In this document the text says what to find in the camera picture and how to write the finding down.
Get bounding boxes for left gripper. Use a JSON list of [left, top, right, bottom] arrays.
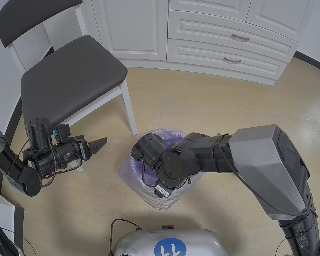
[[54, 135, 108, 169]]

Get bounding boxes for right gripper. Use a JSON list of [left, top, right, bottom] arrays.
[[153, 170, 193, 198]]

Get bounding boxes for purple plastic bag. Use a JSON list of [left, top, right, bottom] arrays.
[[118, 128, 203, 210]]

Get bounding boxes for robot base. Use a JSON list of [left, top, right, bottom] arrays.
[[115, 224, 230, 256]]

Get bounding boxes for white chair grey cushions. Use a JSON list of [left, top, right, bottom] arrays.
[[0, 0, 138, 173]]

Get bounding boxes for white wardrobe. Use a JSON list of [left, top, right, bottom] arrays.
[[80, 0, 318, 86]]

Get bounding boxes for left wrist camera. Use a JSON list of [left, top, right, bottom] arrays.
[[52, 124, 71, 145]]

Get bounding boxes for thin black cable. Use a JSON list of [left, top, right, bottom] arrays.
[[0, 228, 34, 256], [276, 236, 292, 256]]

